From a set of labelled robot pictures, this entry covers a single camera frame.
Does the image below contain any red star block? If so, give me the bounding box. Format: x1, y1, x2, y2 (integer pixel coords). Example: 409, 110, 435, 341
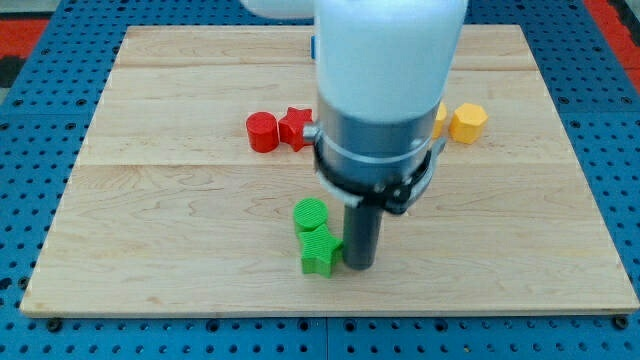
278, 107, 313, 152

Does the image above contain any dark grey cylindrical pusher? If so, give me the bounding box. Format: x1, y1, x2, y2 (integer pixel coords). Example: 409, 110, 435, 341
343, 206, 383, 271

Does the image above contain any green cylinder block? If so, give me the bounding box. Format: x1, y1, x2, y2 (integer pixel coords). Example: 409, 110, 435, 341
293, 198, 329, 235

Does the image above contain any wooden board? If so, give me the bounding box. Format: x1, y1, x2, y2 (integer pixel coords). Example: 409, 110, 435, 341
21, 25, 639, 318

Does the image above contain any yellow block behind arm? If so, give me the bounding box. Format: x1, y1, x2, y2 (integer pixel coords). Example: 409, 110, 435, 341
432, 102, 448, 139

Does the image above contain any yellow hexagon block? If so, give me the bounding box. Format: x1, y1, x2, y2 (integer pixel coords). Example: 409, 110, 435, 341
449, 103, 488, 144

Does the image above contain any green star block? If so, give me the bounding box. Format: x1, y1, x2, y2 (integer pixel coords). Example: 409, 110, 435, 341
298, 224, 343, 278

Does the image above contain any blue block behind arm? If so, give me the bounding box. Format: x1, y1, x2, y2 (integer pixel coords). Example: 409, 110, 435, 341
310, 35, 316, 60

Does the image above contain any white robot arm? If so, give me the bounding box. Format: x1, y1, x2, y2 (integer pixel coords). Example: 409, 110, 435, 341
241, 0, 468, 214

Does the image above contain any red cylinder block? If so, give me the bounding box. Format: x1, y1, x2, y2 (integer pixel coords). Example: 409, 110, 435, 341
245, 112, 279, 153

